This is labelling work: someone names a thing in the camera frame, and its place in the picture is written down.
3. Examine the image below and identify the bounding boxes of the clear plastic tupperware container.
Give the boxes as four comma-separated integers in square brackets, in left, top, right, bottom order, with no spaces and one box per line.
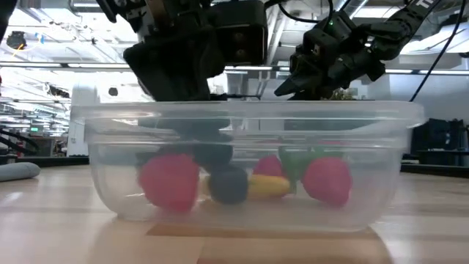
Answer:
[69,100,426,234]

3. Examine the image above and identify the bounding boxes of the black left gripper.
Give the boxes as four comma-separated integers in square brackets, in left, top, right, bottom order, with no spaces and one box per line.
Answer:
[122,0,232,144]

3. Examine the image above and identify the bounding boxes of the white room column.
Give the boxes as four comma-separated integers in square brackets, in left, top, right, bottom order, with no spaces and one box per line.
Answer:
[66,84,100,158]

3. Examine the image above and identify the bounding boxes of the small yellow pepper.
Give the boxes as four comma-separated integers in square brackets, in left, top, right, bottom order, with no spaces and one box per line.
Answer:
[200,173,292,201]

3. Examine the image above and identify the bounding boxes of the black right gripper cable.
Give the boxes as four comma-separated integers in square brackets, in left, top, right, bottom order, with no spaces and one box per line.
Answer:
[408,0,467,103]

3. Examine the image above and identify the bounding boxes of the dark blackberry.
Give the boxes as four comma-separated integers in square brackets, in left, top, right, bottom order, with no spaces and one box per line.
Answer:
[208,165,249,205]

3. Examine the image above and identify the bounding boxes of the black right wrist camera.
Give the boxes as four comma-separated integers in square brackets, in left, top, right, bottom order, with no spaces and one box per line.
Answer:
[301,11,359,56]

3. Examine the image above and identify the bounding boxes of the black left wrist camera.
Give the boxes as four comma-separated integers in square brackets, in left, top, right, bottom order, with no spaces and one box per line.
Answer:
[210,0,269,67]

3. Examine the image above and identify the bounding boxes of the black background equipment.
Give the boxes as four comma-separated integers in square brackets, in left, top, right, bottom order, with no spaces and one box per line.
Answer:
[410,117,469,166]

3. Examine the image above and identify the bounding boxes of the red strawberry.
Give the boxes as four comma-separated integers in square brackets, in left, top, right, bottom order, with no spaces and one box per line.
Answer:
[138,153,201,213]
[278,146,353,208]
[252,154,284,177]

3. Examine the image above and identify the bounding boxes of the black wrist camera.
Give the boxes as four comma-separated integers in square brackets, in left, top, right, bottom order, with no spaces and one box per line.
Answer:
[210,0,269,67]
[301,11,359,56]

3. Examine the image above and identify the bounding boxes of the green potted plant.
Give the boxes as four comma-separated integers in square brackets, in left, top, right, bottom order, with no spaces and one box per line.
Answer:
[328,87,359,101]

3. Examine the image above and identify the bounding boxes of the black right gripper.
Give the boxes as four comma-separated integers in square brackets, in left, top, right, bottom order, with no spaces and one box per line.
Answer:
[273,43,386,101]

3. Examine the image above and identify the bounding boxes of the grey container lid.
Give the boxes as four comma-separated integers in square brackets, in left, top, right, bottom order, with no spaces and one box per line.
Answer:
[0,161,42,183]

